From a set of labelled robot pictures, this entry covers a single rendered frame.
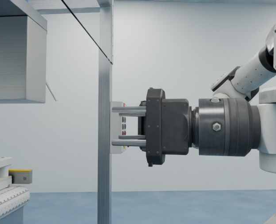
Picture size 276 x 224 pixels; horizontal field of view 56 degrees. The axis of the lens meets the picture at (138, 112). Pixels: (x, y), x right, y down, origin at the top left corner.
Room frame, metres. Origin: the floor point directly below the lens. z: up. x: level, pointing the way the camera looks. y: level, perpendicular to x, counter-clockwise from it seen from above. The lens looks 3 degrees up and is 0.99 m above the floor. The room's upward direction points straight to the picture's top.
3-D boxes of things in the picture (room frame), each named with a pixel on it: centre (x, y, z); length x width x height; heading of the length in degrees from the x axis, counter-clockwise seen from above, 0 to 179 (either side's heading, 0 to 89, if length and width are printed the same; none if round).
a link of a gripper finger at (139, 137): (0.63, 0.02, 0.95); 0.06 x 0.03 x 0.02; 117
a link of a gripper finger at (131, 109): (0.43, 0.01, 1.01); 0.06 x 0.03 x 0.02; 77
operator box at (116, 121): (1.37, 0.10, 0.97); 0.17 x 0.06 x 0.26; 175
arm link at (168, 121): (0.41, -0.08, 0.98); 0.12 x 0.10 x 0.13; 77
